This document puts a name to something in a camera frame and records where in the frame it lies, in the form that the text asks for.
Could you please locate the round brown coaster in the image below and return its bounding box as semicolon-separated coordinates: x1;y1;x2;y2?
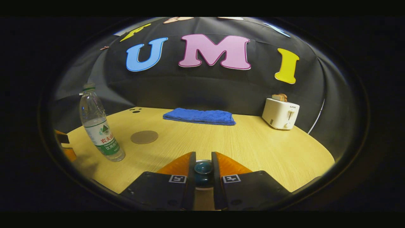
130;130;159;145

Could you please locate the clear plastic water bottle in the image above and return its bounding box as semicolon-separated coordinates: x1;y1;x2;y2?
79;83;126;162

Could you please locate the black backdrop cloth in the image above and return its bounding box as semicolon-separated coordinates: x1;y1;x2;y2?
52;17;358;159

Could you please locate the white toaster power cord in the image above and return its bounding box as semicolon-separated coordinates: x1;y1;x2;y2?
308;99;326;135

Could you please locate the white toaster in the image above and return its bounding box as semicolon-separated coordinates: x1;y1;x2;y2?
262;98;300;130

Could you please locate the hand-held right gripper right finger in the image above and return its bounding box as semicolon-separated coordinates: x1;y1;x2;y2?
211;151;291;211

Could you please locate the dark teal teacup lid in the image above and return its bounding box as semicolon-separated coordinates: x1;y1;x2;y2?
194;160;214;191

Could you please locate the blue folded towel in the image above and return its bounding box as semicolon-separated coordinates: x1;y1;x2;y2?
163;108;236;126

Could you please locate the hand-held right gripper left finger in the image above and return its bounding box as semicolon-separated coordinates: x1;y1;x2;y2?
120;151;196;211

